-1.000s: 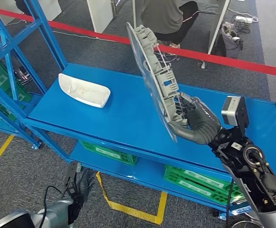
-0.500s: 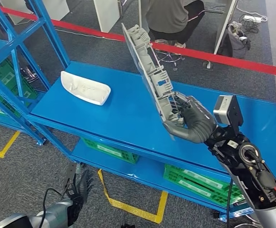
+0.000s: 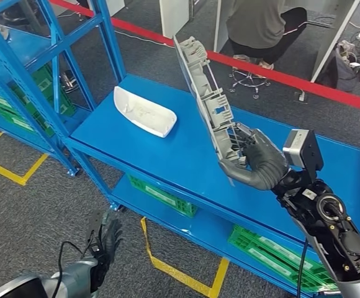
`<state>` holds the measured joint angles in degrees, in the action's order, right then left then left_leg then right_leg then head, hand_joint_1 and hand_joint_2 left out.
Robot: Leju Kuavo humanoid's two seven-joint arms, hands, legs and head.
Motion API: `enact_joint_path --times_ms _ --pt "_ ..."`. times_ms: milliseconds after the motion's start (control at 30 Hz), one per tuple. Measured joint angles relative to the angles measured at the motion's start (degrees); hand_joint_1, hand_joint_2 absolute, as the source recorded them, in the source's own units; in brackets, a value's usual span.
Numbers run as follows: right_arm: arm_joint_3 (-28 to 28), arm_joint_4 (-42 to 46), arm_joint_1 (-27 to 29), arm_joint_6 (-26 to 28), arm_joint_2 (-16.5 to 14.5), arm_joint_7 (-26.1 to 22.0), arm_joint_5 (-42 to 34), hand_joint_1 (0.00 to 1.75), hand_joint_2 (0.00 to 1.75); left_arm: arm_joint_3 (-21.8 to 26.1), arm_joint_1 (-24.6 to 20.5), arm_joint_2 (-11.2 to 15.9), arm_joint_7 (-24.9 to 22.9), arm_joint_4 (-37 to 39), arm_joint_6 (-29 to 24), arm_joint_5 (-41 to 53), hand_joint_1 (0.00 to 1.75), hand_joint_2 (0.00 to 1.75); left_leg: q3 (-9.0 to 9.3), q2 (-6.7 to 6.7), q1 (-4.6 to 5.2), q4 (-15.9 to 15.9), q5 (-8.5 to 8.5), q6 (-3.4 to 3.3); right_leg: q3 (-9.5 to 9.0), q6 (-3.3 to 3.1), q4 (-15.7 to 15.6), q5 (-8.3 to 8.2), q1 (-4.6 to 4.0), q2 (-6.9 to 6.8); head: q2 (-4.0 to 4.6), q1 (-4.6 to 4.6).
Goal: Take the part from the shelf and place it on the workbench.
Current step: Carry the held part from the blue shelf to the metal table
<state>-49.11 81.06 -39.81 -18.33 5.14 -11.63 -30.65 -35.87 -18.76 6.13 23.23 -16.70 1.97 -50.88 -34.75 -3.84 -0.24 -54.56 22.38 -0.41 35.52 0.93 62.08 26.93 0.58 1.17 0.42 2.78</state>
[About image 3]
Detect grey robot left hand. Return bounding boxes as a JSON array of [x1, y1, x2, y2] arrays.
[[90, 219, 123, 294]]

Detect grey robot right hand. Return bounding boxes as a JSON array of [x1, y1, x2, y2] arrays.
[[218, 128, 290, 192]]

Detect grey plastic wheel hubcap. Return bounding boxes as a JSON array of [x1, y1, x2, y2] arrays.
[[173, 35, 257, 187]]

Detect blue metal shelf rack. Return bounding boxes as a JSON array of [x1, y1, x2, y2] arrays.
[[0, 0, 97, 178], [0, 0, 360, 298]]

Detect white plastic trim part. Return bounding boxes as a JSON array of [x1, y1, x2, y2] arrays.
[[113, 85, 178, 139]]

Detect green folded plastic crate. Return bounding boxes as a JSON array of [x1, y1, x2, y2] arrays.
[[9, 65, 77, 119], [127, 174, 198, 219], [228, 223, 340, 294], [0, 91, 55, 137]]

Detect chrome star stool base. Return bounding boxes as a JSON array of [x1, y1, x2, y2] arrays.
[[228, 68, 272, 100]]

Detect red barrier tape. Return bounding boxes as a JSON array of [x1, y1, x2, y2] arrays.
[[48, 0, 360, 115]]

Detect dark backpack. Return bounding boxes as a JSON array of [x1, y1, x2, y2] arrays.
[[317, 40, 360, 94]]

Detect person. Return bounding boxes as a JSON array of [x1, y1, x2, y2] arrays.
[[226, 0, 309, 70]]

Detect chrome round stool base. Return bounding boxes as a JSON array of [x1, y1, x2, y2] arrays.
[[59, 70, 79, 94]]

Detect white desk panel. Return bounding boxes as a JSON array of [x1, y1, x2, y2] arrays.
[[159, 0, 190, 40], [105, 0, 127, 17]]

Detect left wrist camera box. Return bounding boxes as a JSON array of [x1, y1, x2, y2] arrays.
[[85, 210, 105, 254]]

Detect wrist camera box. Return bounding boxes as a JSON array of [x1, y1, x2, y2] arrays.
[[282, 129, 324, 182], [85, 210, 105, 254]]

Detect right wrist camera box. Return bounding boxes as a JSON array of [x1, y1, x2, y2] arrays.
[[282, 129, 324, 182]]

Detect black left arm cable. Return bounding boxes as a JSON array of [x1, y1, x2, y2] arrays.
[[51, 240, 85, 298]]

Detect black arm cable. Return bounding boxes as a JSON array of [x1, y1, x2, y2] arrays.
[[295, 238, 310, 298], [51, 240, 85, 298]]

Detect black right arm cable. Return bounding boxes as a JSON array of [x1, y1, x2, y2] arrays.
[[295, 238, 310, 298]]

